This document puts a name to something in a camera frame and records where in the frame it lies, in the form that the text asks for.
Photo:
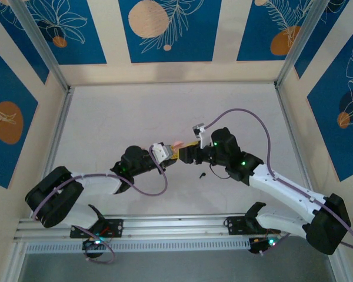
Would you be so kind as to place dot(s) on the pink earbud charging case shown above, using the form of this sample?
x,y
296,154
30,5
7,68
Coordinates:
x,y
177,144

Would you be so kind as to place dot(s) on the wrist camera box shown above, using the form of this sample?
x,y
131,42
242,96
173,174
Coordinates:
x,y
161,151
202,138

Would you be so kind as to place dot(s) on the aluminium mounting rail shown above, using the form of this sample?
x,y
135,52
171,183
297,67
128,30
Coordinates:
x,y
179,227

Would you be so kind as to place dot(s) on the aluminium side rail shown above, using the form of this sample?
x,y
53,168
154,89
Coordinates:
x,y
61,117
285,117

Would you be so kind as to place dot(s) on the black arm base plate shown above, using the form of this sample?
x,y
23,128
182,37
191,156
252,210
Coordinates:
x,y
114,227
235,226

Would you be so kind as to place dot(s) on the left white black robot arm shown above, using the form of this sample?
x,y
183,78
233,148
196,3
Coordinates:
x,y
100,183

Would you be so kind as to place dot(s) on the black controller board with LED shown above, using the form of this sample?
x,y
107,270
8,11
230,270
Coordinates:
x,y
91,243
257,245

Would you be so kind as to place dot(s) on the small black screw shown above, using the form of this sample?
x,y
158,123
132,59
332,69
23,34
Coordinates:
x,y
202,175

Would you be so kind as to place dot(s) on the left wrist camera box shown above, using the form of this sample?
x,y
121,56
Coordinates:
x,y
161,151

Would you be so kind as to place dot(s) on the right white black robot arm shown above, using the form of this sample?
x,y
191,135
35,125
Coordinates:
x,y
282,185

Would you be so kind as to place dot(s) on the aluminium frame post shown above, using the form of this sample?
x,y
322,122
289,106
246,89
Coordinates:
x,y
38,38
301,38

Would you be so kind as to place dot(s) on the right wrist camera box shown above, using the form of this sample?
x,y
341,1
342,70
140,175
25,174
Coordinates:
x,y
202,138

